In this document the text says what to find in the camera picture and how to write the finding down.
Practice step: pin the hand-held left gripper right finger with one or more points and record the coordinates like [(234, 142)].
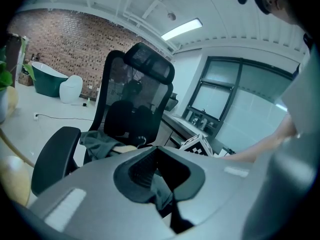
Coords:
[(220, 184)]

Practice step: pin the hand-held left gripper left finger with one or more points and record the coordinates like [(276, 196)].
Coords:
[(87, 184)]

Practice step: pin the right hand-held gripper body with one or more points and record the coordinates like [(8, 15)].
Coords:
[(197, 145)]

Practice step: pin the grey robe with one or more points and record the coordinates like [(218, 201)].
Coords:
[(100, 144)]

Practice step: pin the person's right forearm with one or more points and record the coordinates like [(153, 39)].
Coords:
[(265, 144)]

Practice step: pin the black framed window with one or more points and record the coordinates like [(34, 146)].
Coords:
[(212, 96)]

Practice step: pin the yellow round side table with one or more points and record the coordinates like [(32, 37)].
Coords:
[(13, 179)]

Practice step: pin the black office chair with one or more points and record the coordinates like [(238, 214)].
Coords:
[(147, 66)]

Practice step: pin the white toilet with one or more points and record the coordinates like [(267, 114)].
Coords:
[(71, 90)]

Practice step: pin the green bathtub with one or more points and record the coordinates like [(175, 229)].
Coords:
[(47, 82)]

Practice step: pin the long ceiling light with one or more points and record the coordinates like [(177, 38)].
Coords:
[(181, 29)]

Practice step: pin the round smoke detector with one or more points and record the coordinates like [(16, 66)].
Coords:
[(171, 16)]

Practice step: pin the potted green plant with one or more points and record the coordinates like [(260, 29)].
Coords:
[(5, 79)]

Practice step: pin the person's head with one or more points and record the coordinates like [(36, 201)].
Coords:
[(280, 1)]

